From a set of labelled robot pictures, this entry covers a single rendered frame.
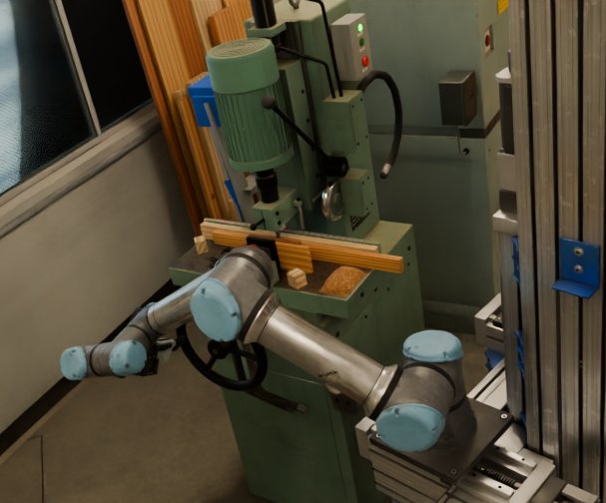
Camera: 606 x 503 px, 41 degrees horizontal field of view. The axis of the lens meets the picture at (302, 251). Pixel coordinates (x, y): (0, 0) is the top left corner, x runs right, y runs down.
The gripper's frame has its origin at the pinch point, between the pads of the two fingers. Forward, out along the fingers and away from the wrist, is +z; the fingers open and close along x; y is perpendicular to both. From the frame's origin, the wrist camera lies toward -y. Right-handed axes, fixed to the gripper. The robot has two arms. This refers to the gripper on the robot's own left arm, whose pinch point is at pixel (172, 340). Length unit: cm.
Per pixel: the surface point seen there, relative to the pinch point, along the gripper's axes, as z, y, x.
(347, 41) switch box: 29, -84, 27
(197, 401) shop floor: 91, 45, -60
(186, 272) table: 18.3, -15.7, -12.2
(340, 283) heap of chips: 20.3, -19.9, 37.5
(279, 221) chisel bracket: 23.3, -33.9, 14.4
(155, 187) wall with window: 123, -38, -121
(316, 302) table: 19.2, -14.0, 31.6
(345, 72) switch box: 33, -77, 25
